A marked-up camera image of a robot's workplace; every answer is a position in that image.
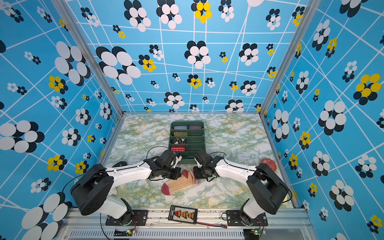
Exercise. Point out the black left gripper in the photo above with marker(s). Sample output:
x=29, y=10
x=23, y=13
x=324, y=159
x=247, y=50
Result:
x=177, y=176

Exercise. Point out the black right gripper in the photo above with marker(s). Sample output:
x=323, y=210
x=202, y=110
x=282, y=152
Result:
x=196, y=173

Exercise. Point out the tan maroon striped sock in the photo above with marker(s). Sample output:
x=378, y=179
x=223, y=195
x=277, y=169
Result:
x=185, y=180

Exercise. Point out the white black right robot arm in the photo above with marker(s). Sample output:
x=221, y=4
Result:
x=268, y=190

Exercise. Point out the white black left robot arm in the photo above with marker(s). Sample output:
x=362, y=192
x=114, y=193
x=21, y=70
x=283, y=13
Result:
x=92, y=193

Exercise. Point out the red green tape roll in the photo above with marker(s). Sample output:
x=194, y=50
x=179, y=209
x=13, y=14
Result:
x=272, y=164

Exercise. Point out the red patterned rolled sock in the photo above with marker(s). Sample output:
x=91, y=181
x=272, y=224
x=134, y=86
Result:
x=178, y=149

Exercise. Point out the black patterned rolled sock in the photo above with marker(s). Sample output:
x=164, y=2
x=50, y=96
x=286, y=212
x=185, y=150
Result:
x=177, y=141

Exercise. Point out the yellow rolled sock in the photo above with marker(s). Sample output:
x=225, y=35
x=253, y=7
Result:
x=180, y=134

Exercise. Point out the green plastic organizer tray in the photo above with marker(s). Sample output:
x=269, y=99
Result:
x=195, y=140

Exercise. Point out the black computer mouse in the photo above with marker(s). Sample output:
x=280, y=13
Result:
x=120, y=164

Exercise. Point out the maroon rolled sock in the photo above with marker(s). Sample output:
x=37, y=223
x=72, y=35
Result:
x=195, y=127

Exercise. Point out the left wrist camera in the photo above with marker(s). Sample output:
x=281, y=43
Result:
x=178, y=159

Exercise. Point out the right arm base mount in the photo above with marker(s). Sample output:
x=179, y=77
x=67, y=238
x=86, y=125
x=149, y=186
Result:
x=235, y=218

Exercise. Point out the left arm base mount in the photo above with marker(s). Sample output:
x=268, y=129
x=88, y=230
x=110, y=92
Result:
x=133, y=218

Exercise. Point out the aluminium front rail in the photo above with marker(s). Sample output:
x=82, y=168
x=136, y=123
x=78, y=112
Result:
x=287, y=224

